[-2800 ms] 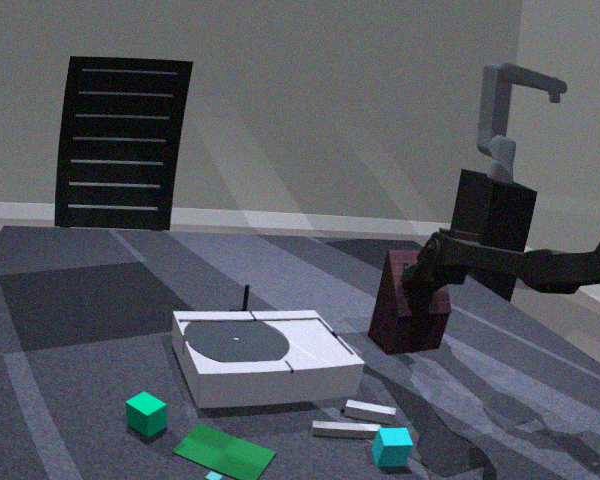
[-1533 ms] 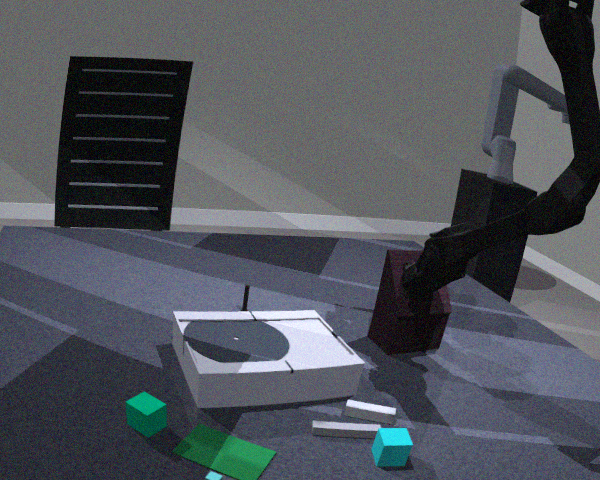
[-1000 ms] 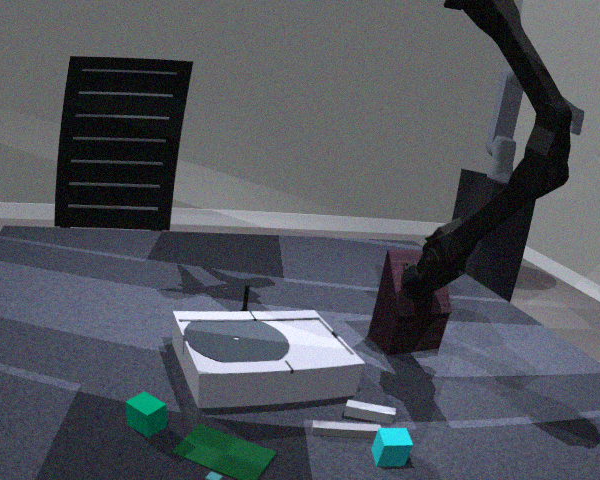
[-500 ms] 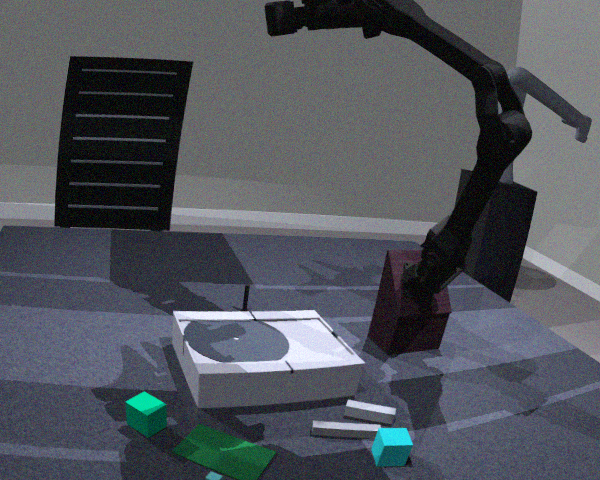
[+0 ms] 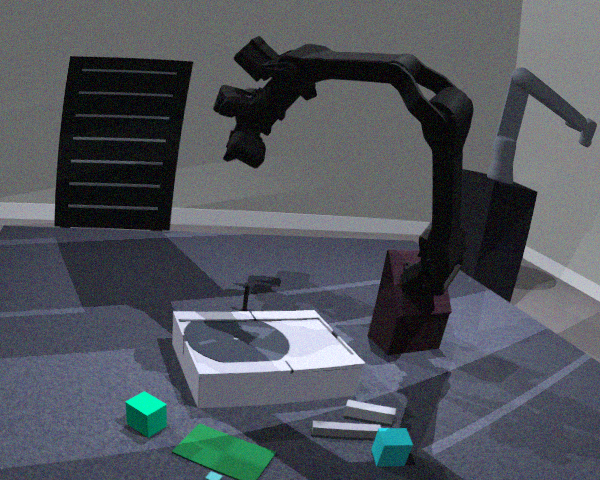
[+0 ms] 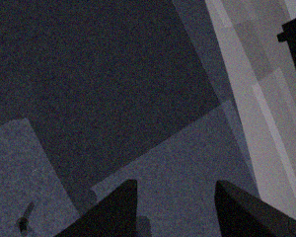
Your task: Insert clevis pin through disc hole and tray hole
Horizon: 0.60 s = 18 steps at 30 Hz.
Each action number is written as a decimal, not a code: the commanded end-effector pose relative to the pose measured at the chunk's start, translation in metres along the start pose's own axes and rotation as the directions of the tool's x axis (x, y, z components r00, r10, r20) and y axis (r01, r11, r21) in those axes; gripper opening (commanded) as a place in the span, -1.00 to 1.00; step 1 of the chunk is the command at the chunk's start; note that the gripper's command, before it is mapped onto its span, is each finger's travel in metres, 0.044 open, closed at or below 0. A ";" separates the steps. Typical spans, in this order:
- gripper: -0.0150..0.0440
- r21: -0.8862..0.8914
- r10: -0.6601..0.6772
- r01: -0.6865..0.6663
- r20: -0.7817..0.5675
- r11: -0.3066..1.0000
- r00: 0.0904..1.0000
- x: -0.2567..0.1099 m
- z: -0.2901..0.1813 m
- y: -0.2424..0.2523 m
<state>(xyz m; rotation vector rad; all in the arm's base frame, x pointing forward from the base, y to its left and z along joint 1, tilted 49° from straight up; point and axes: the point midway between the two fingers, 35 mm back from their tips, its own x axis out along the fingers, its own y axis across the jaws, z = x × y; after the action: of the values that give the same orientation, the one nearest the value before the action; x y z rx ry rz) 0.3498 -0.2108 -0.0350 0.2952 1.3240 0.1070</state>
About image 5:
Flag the dark green flat rectangle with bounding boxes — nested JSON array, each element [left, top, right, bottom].
[[171, 423, 276, 480]]

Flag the cyan cube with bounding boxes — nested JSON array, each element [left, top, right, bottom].
[[371, 428, 413, 467]]

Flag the green cube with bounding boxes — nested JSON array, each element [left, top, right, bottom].
[[126, 392, 167, 438]]

